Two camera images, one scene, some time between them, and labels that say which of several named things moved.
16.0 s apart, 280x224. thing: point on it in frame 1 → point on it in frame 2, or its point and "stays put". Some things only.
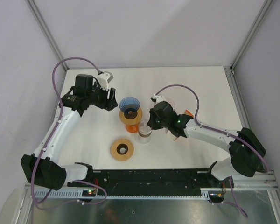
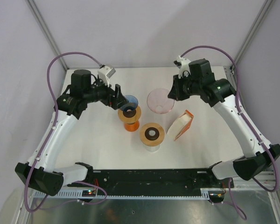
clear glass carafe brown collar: (144, 131) → (152, 149)
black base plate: (128, 183) stays put
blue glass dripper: (129, 105) stays put
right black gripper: (152, 122) → (175, 93)
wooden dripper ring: (122, 150) → (152, 134)
